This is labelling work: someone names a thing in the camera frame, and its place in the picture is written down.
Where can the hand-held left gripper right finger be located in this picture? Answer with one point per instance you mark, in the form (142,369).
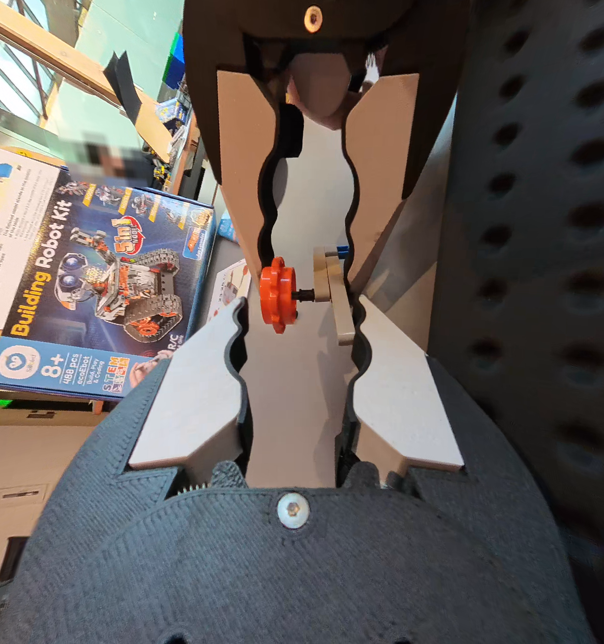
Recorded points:
(402,402)

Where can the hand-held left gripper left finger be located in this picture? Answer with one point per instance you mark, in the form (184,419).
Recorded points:
(191,402)

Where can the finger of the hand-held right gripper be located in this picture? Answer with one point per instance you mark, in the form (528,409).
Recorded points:
(241,166)
(382,151)

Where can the orange gear wheel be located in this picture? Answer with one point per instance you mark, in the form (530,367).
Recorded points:
(274,297)

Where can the grey beam assembly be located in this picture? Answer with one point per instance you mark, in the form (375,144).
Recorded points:
(323,281)

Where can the open instruction booklet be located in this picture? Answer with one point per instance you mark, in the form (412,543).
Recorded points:
(226,287)

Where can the blue robot kit box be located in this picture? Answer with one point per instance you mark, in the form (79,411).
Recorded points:
(106,281)

